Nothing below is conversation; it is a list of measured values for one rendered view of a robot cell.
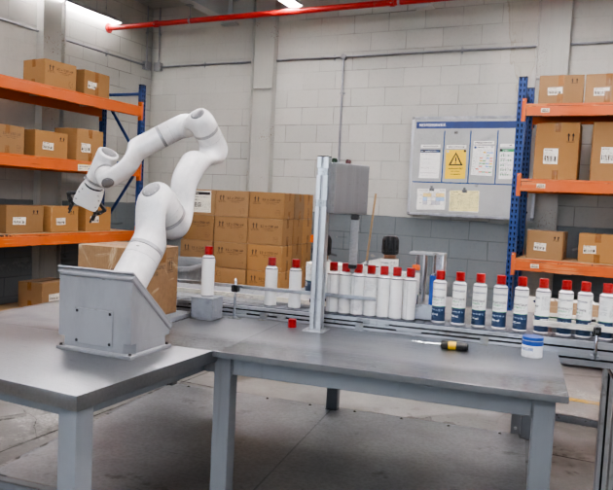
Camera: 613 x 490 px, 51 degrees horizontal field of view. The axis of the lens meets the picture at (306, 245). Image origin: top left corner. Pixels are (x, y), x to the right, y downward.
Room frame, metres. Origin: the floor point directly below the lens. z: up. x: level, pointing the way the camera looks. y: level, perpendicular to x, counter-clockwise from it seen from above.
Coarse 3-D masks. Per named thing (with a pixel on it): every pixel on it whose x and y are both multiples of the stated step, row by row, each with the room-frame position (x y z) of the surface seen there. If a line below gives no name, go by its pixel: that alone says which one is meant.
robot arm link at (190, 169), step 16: (208, 144) 2.48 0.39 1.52; (224, 144) 2.53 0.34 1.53; (192, 160) 2.37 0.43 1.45; (208, 160) 2.43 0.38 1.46; (176, 176) 2.34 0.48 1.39; (192, 176) 2.35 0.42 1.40; (176, 192) 2.35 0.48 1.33; (192, 192) 2.34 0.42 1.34; (192, 208) 2.33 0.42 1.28; (176, 224) 2.25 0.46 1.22
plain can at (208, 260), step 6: (210, 246) 2.61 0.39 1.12; (204, 252) 2.62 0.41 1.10; (210, 252) 2.61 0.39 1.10; (204, 258) 2.60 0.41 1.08; (210, 258) 2.60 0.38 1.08; (204, 264) 2.60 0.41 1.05; (210, 264) 2.60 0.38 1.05; (204, 270) 2.60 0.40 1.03; (210, 270) 2.60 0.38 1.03; (204, 276) 2.60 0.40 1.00; (210, 276) 2.60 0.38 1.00; (204, 282) 2.60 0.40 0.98; (210, 282) 2.60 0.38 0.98; (204, 288) 2.60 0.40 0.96; (210, 288) 2.60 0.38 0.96; (204, 294) 2.60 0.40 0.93; (210, 294) 2.61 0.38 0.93
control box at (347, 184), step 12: (336, 168) 2.43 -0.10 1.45; (348, 168) 2.47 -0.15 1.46; (360, 168) 2.50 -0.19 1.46; (336, 180) 2.43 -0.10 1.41; (348, 180) 2.47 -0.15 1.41; (360, 180) 2.50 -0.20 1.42; (336, 192) 2.43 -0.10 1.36; (348, 192) 2.47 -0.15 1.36; (360, 192) 2.51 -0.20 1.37; (336, 204) 2.44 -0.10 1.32; (348, 204) 2.47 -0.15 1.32; (360, 204) 2.51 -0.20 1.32
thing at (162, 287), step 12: (84, 252) 2.48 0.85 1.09; (96, 252) 2.46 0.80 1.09; (108, 252) 2.44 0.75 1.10; (120, 252) 2.42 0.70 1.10; (168, 252) 2.54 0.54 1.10; (84, 264) 2.48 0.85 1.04; (96, 264) 2.46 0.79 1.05; (108, 264) 2.44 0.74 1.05; (168, 264) 2.55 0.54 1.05; (156, 276) 2.46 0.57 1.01; (168, 276) 2.55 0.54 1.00; (156, 288) 2.46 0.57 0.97; (168, 288) 2.55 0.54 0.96; (156, 300) 2.47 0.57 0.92; (168, 300) 2.55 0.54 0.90; (168, 312) 2.56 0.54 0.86
